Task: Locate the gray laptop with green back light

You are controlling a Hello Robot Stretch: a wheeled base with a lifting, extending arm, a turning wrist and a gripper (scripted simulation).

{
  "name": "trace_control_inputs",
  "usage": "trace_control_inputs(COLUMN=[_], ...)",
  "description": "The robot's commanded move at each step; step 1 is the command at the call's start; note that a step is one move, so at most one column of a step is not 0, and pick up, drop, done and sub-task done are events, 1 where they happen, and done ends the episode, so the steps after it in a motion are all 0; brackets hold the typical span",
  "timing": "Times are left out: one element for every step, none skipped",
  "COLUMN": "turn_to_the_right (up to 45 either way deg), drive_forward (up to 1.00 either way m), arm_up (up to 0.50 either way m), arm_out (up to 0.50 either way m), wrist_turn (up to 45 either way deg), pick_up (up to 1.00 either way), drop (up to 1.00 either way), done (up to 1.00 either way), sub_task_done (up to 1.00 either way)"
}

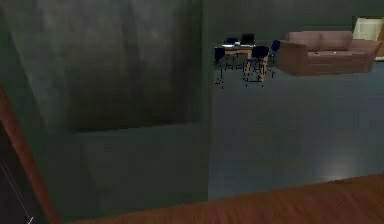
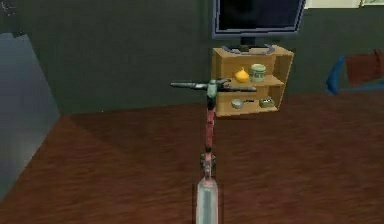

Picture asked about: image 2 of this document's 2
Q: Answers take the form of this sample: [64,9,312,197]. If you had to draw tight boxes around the red kick scooter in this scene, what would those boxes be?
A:
[170,78,258,224]

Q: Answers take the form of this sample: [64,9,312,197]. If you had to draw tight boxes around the small grey pan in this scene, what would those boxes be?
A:
[230,98,256,110]

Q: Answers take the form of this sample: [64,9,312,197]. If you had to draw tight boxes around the wooden shelf unit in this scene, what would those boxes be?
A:
[211,44,295,118]

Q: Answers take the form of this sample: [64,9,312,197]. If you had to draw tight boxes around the yellow round fruit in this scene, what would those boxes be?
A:
[234,67,251,84]

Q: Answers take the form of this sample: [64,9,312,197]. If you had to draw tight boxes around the small green box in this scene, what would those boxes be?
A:
[258,96,276,109]

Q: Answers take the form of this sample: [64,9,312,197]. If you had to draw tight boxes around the green jar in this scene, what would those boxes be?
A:
[249,63,267,84]

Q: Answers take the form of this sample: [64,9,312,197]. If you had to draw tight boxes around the black television set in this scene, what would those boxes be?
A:
[211,0,307,56]

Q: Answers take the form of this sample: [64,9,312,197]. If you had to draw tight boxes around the blue armchair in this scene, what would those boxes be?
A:
[325,53,384,96]

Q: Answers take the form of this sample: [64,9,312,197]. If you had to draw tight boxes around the dark red cushion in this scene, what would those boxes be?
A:
[344,48,384,87]

